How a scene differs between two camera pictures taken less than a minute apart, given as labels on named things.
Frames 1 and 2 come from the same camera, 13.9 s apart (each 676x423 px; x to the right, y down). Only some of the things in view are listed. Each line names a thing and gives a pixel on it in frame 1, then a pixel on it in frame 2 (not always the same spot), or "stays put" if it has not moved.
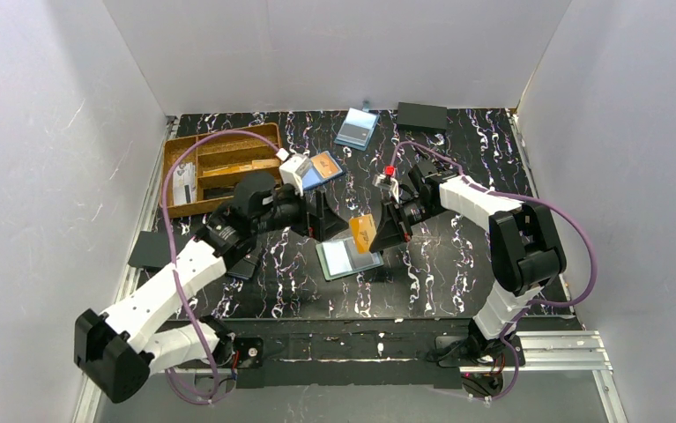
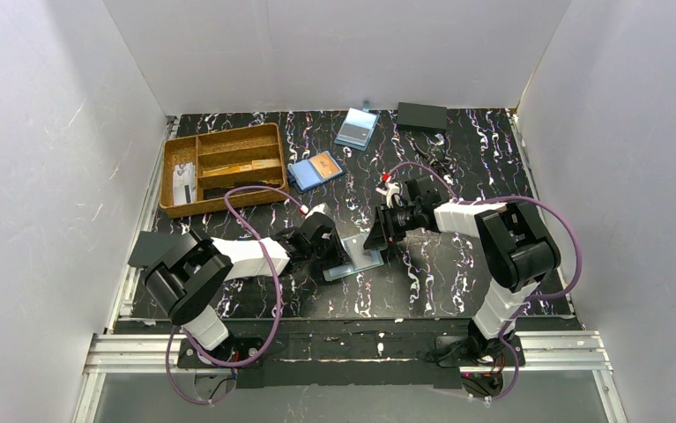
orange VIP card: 261,164 stays put
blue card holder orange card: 323,167 stays put
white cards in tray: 184,184 stays put
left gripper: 315,212 -> 333,254
